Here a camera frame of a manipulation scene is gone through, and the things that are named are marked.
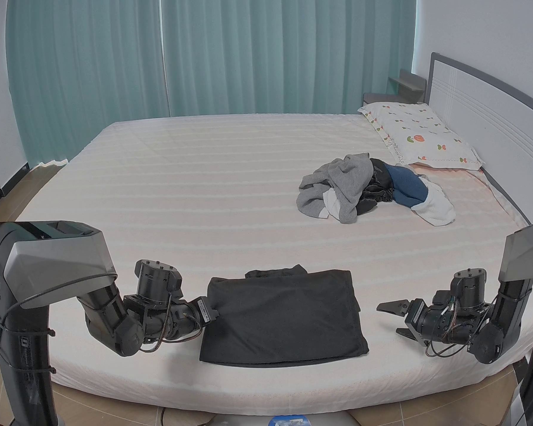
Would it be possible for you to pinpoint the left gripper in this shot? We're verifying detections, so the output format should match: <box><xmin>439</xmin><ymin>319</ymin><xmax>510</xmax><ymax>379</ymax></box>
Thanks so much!
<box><xmin>174</xmin><ymin>297</ymin><xmax>221</xmax><ymax>341</ymax></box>

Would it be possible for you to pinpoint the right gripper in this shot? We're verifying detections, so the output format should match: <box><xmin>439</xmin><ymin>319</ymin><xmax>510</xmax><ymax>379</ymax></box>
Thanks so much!
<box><xmin>376</xmin><ymin>298</ymin><xmax>447</xmax><ymax>344</ymax></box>

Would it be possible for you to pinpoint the black T-shirt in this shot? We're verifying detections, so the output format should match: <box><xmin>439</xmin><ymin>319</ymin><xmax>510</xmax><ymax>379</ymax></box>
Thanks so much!
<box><xmin>199</xmin><ymin>264</ymin><xmax>369</xmax><ymax>367</ymax></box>

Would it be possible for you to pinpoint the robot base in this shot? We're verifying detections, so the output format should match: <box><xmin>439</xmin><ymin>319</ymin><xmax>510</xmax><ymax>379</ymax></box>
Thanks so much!
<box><xmin>218</xmin><ymin>413</ymin><xmax>351</xmax><ymax>426</ymax></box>

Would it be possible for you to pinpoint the bed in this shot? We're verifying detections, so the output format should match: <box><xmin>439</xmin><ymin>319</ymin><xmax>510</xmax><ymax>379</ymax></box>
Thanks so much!
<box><xmin>15</xmin><ymin>51</ymin><xmax>533</xmax><ymax>416</ymax></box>

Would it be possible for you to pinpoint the pile of clothes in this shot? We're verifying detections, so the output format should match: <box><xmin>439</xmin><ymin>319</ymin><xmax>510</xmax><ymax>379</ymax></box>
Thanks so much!
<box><xmin>296</xmin><ymin>153</ymin><xmax>456</xmax><ymax>227</ymax></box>

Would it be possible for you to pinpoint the white printed pillow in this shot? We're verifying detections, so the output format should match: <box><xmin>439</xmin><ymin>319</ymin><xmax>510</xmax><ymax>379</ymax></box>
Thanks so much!
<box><xmin>357</xmin><ymin>101</ymin><xmax>485</xmax><ymax>170</ymax></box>

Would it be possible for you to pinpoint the grey bedside table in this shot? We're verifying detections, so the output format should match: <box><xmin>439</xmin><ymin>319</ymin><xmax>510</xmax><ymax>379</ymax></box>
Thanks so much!
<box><xmin>363</xmin><ymin>69</ymin><xmax>427</xmax><ymax>104</ymax></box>

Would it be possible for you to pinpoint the blue-green curtain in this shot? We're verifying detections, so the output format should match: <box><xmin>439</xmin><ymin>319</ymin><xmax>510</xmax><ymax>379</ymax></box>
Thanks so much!
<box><xmin>160</xmin><ymin>0</ymin><xmax>418</xmax><ymax>115</ymax></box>
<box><xmin>7</xmin><ymin>0</ymin><xmax>169</xmax><ymax>167</ymax></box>

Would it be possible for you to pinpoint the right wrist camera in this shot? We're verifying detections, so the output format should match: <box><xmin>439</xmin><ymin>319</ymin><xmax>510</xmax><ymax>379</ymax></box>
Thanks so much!
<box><xmin>432</xmin><ymin>289</ymin><xmax>456</xmax><ymax>310</ymax></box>

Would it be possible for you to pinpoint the black cable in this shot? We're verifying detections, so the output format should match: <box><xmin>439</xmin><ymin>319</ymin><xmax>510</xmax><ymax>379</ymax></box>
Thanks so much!
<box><xmin>158</xmin><ymin>406</ymin><xmax>214</xmax><ymax>426</ymax></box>

